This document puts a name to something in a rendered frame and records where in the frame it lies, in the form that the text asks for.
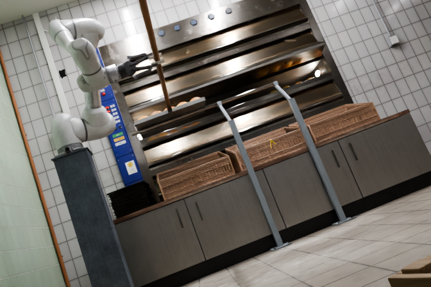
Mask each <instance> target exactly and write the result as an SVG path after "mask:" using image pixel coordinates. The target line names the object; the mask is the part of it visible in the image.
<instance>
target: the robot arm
mask: <svg viewBox="0 0 431 287"><path fill-rule="evenodd" d="M49 35H50V36H51V38H52V39H53V41H54V42H56V43H57V44H58V45H59V46H60V47H62V48H63V49H65V50H66V51H67V52H68V53H70V54H71V56H72V58H73V60H74V62H75V64H76V65H77V66H78V68H79V69H80V70H81V74H80V75H79V76H78V78H77V79H76V82H77V84H78V86H79V88H80V90H81V91H82V92H84V98H85V108H84V109H83V111H82V114H81V118H80V119H78V118H74V116H73V115H71V114H69V113H61V114H59V115H57V116H55V117H54V118H53V121H52V124H51V133H52V137H53V141H54V143H55V147H56V149H57V151H58V155H57V156H55V158H56V157H59V156H62V155H64V154H68V153H70V152H73V151H77V150H79V149H82V148H85V147H84V146H83V144H82V143H83V142H89V141H93V140H99V139H101V138H104V137H106V136H108V135H110V134H112V133H113V132H114V130H115V127H116V123H115V119H114V117H113V116H112V115H111V114H109V113H107V111H106V108H105V107H104V106H102V105H101V94H100V89H102V88H105V87H107V86H108V85H111V84H113V83H116V82H118V81H120V80H121V78H127V77H129V76H133V77H134V78H135V80H137V79H138V78H139V77H141V76H144V75H146V74H148V73H150V72H152V68H153V67H157V66H158V64H161V63H164V60H159V61H156V62H153V63H151V65H146V66H142V67H136V65H138V64H140V63H142V62H144V61H146V60H148V59H149V60H152V59H154V57H153V54H150V55H147V54H146V53H142V54H136V55H133V56H127V61H126V62H124V63H121V64H118V65H117V66H115V65H111V66H108V67H105V68H103V67H102V66H101V64H100V61H99V57H98V55H97V52H96V48H97V46H98V43H99V40H101V39H102V38H103V37H104V35H105V27H104V25H103V23H102V22H99V21H98V20H95V19H89V18H80V19H69V20H58V19H55V20H52V21H51V22H50V23H49ZM137 58H141V59H139V60H137V61H133V62H132V61H131V60H134V59H137ZM140 70H145V71H143V72H141V73H138V74H135V73H136V72H138V71H140ZM134 74H135V75H134Z"/></svg>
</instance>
